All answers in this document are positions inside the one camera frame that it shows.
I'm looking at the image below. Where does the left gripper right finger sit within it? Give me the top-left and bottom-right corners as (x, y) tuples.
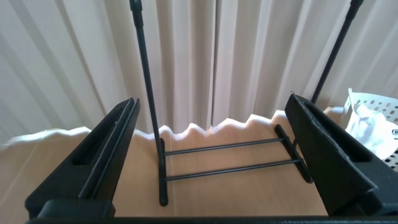
(284, 93), (398, 217)

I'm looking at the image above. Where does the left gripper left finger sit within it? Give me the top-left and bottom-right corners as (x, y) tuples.
(24, 98), (141, 219)

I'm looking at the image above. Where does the white printed t-shirt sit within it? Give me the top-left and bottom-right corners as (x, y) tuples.
(345, 104), (398, 159)

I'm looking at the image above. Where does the white laundry basket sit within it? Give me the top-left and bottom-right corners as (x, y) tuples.
(341, 88), (398, 172)

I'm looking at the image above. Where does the black clothes rack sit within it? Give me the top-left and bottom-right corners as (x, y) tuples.
(129, 0), (364, 208)

